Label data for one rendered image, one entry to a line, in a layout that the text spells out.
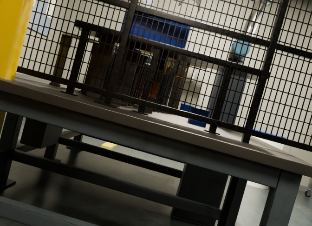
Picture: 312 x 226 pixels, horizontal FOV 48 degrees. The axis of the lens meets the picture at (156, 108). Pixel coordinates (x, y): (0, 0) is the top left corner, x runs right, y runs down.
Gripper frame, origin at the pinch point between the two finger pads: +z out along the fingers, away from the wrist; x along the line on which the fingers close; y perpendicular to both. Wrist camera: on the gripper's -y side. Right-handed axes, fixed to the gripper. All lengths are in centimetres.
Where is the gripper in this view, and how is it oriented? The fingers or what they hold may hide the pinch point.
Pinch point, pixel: (188, 9)
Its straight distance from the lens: 254.1
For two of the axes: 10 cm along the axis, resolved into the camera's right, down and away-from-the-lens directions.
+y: 0.1, -0.4, 10.0
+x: -9.6, -2.8, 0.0
